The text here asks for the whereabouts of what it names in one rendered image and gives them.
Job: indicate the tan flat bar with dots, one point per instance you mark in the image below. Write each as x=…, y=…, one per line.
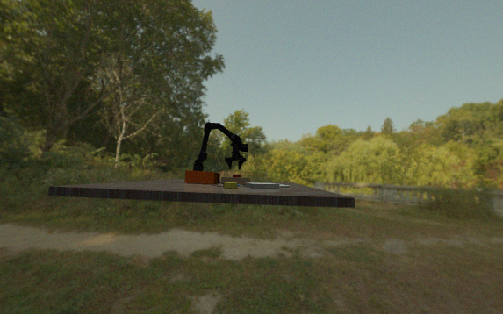
x=239, y=180

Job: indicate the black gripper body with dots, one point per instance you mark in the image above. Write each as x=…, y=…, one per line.
x=235, y=155

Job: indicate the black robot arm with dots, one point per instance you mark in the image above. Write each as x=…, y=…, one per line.
x=237, y=144

